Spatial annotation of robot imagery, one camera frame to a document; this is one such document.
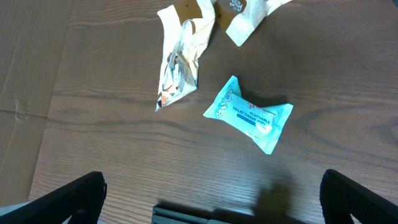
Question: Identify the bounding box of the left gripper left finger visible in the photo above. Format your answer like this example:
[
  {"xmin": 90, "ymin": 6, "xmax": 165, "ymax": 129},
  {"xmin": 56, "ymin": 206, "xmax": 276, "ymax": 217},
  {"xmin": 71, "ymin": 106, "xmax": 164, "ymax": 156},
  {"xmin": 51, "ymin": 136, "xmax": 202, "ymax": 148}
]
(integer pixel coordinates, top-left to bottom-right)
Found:
[{"xmin": 1, "ymin": 171, "xmax": 107, "ymax": 224}]

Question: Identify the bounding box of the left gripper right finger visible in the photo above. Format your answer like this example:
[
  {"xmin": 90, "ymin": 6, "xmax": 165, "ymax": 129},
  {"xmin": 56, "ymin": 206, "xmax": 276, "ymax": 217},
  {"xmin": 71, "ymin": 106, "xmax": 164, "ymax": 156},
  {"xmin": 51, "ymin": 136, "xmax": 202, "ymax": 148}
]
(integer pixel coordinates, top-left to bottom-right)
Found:
[{"xmin": 320, "ymin": 169, "xmax": 397, "ymax": 224}]

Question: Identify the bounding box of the teal flushable wipes packet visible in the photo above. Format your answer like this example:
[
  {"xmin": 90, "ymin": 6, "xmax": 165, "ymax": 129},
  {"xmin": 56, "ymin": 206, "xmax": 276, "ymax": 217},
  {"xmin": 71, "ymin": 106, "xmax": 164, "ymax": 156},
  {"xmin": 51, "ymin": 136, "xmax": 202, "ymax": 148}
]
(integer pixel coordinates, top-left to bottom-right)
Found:
[{"xmin": 203, "ymin": 75, "xmax": 294, "ymax": 154}]

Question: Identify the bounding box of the cream snack pouch upper left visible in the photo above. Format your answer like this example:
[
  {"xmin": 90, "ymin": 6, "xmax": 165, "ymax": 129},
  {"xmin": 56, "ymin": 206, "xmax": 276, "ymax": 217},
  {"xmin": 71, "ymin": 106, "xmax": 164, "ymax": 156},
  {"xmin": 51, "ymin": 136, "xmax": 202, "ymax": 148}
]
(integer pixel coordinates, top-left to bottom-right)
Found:
[{"xmin": 213, "ymin": 0, "xmax": 291, "ymax": 47}]

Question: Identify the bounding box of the cream snack pouch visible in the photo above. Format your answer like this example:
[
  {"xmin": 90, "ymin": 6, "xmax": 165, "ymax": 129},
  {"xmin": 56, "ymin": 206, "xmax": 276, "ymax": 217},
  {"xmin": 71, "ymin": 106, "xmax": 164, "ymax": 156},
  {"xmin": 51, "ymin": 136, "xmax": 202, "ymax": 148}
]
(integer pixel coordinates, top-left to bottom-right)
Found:
[
  {"xmin": 155, "ymin": 0, "xmax": 215, "ymax": 111},
  {"xmin": 213, "ymin": 0, "xmax": 291, "ymax": 47}
]

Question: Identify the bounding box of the cream snack pouch far left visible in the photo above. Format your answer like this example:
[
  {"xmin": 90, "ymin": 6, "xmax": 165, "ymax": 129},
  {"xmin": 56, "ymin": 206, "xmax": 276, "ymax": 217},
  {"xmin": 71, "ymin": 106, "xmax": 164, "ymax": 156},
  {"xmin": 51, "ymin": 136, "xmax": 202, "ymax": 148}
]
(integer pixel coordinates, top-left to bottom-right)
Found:
[{"xmin": 155, "ymin": 0, "xmax": 215, "ymax": 111}]

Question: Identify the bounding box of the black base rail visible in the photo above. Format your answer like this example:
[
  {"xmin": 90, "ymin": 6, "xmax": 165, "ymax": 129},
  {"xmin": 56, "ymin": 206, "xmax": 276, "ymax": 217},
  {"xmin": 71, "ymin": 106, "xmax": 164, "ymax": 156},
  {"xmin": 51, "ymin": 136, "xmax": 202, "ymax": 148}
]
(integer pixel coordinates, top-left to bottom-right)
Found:
[{"xmin": 151, "ymin": 205, "xmax": 230, "ymax": 224}]

